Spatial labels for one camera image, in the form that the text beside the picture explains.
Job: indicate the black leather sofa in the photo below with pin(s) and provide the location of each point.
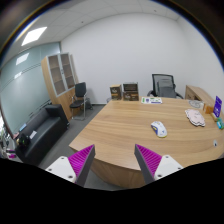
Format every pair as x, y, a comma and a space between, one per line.
41, 133

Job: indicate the large wooden desk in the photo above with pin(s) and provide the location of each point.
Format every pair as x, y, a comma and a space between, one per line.
120, 125

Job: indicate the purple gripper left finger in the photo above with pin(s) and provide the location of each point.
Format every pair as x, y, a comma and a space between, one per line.
74, 168

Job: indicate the black mesh office chair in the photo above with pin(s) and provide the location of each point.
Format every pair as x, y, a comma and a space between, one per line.
164, 86

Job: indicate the low wooden side cabinet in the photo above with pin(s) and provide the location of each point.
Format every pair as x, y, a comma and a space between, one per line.
197, 93

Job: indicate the black visitor chair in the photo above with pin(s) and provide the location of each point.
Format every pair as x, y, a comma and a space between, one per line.
79, 100

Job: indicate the wooden glass-door cabinet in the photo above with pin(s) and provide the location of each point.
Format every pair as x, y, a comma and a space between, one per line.
60, 80

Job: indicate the white computer mouse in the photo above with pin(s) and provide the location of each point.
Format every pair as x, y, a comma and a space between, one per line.
159, 129

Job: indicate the small brown box left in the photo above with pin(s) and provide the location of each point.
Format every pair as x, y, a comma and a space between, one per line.
116, 92

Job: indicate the ceiling light panel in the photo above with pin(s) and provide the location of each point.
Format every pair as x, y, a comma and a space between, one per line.
33, 35

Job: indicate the small white sticker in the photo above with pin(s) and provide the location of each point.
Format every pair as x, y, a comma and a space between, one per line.
215, 143

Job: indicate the small teal object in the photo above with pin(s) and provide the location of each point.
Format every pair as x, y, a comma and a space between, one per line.
220, 123

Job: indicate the brown box with shelf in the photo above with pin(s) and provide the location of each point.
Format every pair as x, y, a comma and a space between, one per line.
130, 91

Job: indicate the round clear dish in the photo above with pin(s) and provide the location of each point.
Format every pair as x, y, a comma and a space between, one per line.
196, 104

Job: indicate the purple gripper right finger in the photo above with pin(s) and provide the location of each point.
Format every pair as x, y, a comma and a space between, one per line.
154, 166

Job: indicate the white printed sheet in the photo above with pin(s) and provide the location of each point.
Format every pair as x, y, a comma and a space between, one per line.
151, 100

